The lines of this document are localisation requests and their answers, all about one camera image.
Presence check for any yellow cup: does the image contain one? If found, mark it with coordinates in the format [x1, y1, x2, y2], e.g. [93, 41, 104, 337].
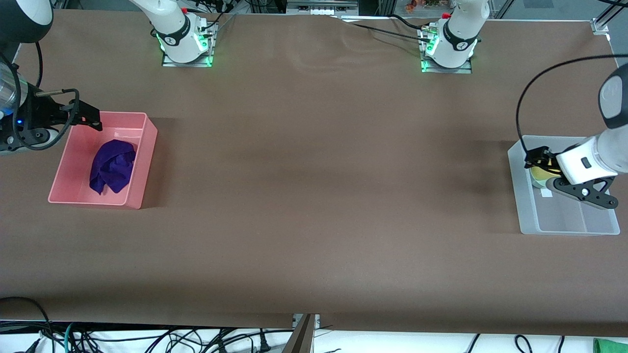
[529, 165, 562, 184]

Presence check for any purple cloth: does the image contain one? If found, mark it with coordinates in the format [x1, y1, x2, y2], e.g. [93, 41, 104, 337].
[89, 139, 137, 196]

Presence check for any translucent white plastic bin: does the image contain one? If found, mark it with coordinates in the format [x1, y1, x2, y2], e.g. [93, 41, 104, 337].
[507, 135, 621, 236]

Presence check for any pink plastic bin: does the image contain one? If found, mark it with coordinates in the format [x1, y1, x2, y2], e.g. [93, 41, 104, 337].
[48, 111, 158, 210]

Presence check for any green object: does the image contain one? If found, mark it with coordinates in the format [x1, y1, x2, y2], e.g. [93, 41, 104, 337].
[593, 338, 628, 353]

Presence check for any brown table cover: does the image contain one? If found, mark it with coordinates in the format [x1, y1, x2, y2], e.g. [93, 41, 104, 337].
[0, 12, 628, 336]

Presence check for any grey power strip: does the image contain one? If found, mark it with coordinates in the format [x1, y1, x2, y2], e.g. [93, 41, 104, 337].
[287, 0, 359, 16]

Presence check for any grey brown beam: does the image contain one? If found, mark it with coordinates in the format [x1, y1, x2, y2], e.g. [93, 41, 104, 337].
[281, 314, 315, 353]

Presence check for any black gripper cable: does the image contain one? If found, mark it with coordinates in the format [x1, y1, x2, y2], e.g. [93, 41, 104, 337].
[515, 54, 628, 155]
[20, 87, 80, 148]

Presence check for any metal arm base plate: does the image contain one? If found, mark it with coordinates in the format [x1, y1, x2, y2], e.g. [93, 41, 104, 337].
[161, 48, 214, 68]
[420, 55, 473, 75]

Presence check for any black table cable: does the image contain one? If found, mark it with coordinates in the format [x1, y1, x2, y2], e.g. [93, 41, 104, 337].
[339, 16, 433, 43]

